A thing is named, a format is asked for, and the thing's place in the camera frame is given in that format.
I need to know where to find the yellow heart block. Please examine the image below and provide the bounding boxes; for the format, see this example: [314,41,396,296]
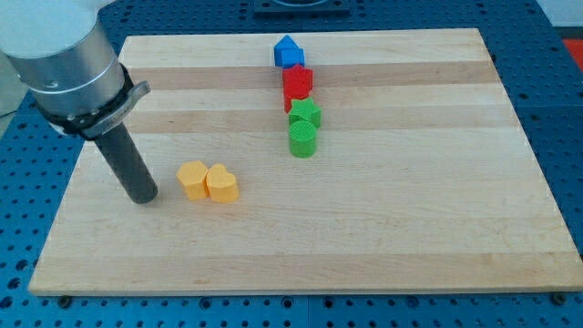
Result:
[206,163,240,203]

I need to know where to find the yellow hexagon block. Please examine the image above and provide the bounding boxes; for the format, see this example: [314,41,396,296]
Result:
[176,160,209,200]

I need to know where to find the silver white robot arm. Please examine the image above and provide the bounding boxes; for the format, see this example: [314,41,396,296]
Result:
[1,0,150,140]

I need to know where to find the green cylinder block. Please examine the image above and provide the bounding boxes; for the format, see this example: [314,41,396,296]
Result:
[289,120,317,158]

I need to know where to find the green star block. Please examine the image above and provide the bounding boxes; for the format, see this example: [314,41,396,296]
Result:
[288,97,322,128]

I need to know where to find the red pentagon block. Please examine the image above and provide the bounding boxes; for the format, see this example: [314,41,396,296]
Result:
[282,64,313,99]

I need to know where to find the wooden board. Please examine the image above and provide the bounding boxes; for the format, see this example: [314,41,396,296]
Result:
[29,28,582,296]

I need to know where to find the blue cube block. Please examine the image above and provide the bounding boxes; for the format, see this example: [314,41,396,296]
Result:
[279,48,305,69]

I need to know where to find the blue triangle block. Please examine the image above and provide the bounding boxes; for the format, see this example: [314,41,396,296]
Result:
[273,35,298,67]

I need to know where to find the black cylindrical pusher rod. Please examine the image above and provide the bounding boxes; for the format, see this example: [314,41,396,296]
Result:
[95,123,158,204]

